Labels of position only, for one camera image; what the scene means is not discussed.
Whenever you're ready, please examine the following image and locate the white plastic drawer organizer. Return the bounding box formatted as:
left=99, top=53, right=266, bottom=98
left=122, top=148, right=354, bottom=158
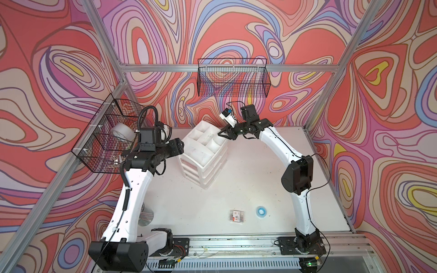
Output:
left=178, top=121, right=228, bottom=190

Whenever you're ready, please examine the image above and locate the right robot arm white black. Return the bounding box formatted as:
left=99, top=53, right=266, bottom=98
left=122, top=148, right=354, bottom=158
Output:
left=218, top=114, right=321, bottom=254

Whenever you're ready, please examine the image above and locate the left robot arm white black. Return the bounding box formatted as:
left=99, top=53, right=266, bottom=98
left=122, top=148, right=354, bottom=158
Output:
left=88, top=138, right=184, bottom=273

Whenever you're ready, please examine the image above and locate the white tape roll in basket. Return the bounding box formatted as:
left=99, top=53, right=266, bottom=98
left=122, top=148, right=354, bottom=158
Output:
left=110, top=123, right=136, bottom=143

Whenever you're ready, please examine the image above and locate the blue tape roll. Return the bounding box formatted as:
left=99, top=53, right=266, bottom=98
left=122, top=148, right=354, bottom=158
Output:
left=256, top=206, right=267, bottom=218

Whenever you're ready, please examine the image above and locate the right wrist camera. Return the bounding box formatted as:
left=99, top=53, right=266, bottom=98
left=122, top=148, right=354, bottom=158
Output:
left=219, top=108, right=238, bottom=128

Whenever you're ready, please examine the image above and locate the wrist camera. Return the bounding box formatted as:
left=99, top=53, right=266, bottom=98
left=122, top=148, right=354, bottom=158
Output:
left=219, top=108, right=238, bottom=128
left=138, top=127, right=163, bottom=152

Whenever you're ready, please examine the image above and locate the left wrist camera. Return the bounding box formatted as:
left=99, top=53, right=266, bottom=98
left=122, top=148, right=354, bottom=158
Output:
left=138, top=127, right=163, bottom=152

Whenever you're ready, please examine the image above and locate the black wire basket back wall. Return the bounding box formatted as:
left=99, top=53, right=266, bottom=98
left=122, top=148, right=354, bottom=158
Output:
left=197, top=57, right=272, bottom=99

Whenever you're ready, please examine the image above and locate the black wire basket wall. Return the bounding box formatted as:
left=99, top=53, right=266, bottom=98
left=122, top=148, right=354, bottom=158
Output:
left=197, top=57, right=272, bottom=99
left=71, top=94, right=142, bottom=174

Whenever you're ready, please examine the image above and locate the black wire basket left wall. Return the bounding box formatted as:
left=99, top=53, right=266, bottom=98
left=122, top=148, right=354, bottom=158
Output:
left=71, top=94, right=142, bottom=174

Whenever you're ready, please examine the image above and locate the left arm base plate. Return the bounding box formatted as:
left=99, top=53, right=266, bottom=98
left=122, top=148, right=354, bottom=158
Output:
left=151, top=237, right=190, bottom=258

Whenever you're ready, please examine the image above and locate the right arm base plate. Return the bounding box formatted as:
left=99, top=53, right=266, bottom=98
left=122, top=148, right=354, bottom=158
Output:
left=274, top=237, right=327, bottom=256

